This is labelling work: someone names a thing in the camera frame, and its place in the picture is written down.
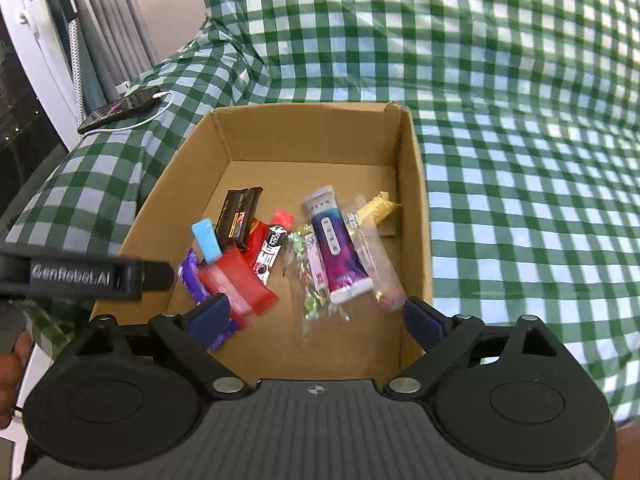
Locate white topped magenta packet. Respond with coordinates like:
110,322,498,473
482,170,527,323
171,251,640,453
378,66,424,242
301,185,375,305

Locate black smartphone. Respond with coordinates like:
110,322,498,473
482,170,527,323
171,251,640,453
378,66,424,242
77,86,161,135

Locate green checked blanket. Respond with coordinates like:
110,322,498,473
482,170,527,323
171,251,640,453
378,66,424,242
0,0,640,427

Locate light blue stick packet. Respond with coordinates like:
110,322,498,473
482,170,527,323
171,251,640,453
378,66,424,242
190,217,224,266

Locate orange red snack packet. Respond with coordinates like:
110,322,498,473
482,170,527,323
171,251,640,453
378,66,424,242
234,217,266,266

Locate dark brown chocolate bar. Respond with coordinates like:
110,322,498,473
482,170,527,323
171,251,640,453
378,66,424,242
213,186,265,252

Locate purple snack packet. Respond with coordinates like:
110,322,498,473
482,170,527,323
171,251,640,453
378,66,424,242
178,248,240,351

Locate grey curtain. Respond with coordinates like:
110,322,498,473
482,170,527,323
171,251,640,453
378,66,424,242
59,0,156,107

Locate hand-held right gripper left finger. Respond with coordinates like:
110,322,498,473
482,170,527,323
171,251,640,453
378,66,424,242
64,293,252,402

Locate white charging cable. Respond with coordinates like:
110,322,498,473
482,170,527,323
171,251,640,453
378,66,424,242
87,90,175,134

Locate yellow snack bar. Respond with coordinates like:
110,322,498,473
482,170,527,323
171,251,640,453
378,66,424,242
355,190,404,225

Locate clear bag of candies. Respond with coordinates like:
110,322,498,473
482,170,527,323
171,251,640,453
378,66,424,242
282,192,407,334

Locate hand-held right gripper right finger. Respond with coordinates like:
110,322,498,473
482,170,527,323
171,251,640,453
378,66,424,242
383,297,572,401

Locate small red black candy bar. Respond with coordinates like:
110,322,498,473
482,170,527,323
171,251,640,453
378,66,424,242
252,211,295,287

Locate teal curtain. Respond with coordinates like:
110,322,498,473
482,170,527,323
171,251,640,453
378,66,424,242
74,19,109,117

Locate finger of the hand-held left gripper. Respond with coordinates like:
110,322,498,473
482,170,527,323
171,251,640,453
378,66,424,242
144,262,177,292

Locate brown cardboard box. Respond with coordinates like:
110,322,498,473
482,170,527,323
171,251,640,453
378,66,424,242
89,101,434,382

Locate person's left hand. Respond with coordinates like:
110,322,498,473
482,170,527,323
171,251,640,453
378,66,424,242
0,332,34,430

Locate white window frame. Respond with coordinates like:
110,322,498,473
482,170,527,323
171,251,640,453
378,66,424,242
0,0,82,154

